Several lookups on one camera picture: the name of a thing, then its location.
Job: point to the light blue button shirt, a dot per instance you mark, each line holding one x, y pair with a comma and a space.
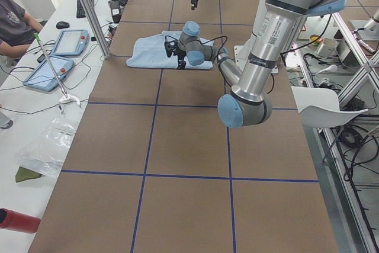
149, 52

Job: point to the blue teach pendant far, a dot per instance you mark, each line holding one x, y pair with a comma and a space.
70, 43

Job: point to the blue teach pendant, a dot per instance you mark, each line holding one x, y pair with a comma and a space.
42, 77
70, 43

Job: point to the black computer mouse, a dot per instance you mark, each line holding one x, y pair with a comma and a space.
62, 24

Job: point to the blue teach pendant near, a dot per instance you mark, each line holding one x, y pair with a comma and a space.
42, 77

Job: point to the white box container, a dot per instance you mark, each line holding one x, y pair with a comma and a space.
327, 47

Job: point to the white curved plastic sheet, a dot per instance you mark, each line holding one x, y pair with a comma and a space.
319, 108

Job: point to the reacher grabber stick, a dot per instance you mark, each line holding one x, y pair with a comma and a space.
66, 97

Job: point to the clear plastic bag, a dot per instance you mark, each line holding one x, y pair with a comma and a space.
47, 153

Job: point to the seated person grey shirt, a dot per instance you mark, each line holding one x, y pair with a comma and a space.
17, 29

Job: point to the green cloth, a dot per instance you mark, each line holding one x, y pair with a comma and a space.
24, 174

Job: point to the red cylinder bottle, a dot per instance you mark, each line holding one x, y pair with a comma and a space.
19, 222

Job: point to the grey aluminium frame post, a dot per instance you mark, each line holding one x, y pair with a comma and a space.
95, 27

